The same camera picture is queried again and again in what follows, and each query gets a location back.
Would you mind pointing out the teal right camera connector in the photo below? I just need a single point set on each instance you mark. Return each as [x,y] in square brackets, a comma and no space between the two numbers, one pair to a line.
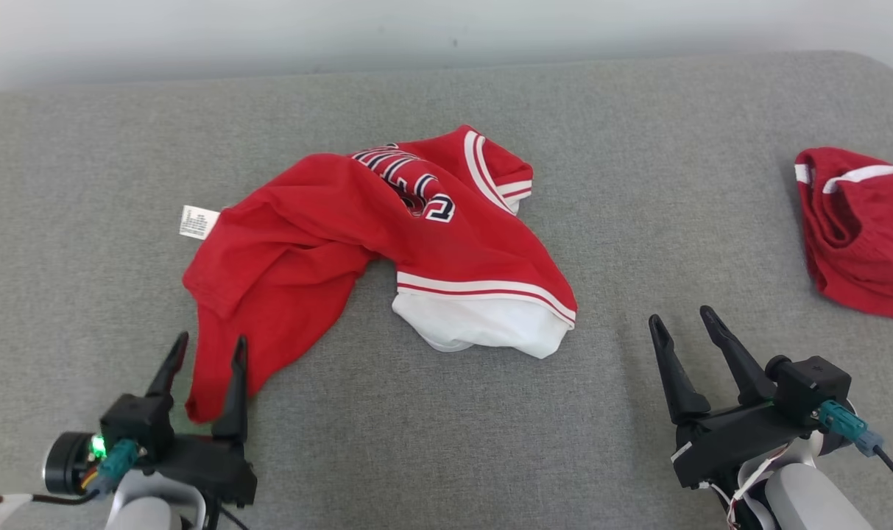
[847,427]

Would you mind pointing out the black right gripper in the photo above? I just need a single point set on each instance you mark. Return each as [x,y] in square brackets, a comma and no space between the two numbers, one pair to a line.
[733,438]

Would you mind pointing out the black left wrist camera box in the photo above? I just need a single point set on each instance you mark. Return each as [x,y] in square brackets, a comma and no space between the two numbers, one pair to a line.
[137,423]

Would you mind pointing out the teal camera connector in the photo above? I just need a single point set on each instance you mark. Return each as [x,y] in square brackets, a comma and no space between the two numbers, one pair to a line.
[847,427]
[118,464]

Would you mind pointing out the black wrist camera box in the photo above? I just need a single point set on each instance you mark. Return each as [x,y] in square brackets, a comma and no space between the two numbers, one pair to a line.
[810,386]
[137,423]

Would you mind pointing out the teal left camera connector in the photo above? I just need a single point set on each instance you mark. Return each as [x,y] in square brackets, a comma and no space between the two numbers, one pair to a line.
[118,464]

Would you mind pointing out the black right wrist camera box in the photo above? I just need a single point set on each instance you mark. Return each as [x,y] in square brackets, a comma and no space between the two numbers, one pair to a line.
[810,386]

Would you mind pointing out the red shorts with white stripes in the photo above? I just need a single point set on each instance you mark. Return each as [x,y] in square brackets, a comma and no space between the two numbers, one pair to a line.
[866,243]

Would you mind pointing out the red basketball jersey white trim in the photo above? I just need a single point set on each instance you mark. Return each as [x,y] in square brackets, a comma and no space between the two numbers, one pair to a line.
[328,235]

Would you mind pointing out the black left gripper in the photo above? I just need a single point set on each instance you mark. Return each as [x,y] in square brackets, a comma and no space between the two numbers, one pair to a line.
[218,467]

